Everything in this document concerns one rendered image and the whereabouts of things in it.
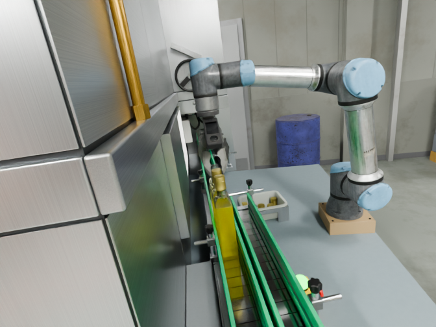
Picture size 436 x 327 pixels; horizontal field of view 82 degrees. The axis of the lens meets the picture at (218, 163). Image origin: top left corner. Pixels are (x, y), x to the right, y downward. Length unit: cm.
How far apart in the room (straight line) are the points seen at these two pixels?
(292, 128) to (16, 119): 311
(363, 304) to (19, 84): 95
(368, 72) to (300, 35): 303
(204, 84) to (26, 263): 60
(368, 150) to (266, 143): 302
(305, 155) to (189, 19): 217
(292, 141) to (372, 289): 248
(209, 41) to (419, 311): 170
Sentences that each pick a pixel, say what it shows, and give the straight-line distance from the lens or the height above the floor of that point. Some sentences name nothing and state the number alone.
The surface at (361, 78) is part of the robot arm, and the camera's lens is 90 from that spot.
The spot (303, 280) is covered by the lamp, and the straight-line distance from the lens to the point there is 85.
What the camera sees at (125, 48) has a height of 151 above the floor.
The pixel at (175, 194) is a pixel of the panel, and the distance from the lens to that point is 77.
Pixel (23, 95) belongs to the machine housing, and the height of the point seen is 145.
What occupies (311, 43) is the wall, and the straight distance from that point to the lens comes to 392.
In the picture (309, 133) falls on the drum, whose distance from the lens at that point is 331.
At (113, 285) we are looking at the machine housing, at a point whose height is 125.
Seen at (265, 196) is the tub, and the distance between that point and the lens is 139.
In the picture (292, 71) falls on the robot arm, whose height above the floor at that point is 144.
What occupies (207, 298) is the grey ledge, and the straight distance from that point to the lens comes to 78.
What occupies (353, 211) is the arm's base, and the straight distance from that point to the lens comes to 122.
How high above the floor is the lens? 144
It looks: 18 degrees down
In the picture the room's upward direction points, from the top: 8 degrees counter-clockwise
